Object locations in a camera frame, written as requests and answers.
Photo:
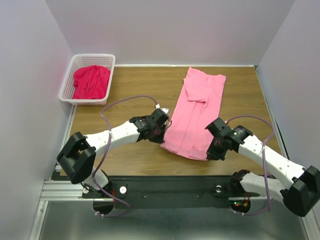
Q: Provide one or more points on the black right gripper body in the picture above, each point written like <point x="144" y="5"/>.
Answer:
<point x="218" y="138"/>

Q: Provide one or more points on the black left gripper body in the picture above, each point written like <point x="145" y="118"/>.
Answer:
<point x="163" y="127"/>

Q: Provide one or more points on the light pink t shirt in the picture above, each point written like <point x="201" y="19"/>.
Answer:
<point x="198" y="105"/>

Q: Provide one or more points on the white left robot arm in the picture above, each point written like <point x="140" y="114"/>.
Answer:
<point x="78" y="155"/>

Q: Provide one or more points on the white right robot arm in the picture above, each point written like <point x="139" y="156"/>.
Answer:
<point x="297" y="187"/>

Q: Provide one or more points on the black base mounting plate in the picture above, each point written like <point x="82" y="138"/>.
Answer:
<point x="170" y="192"/>

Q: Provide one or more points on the magenta t shirt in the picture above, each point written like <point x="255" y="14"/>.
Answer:
<point x="91" y="82"/>

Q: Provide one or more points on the white plastic laundry basket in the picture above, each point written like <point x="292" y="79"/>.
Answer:
<point x="79" y="61"/>

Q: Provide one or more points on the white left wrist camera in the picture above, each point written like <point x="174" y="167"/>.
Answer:
<point x="165" y="110"/>

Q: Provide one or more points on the aluminium frame rail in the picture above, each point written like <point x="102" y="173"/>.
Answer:
<point x="53" y="190"/>

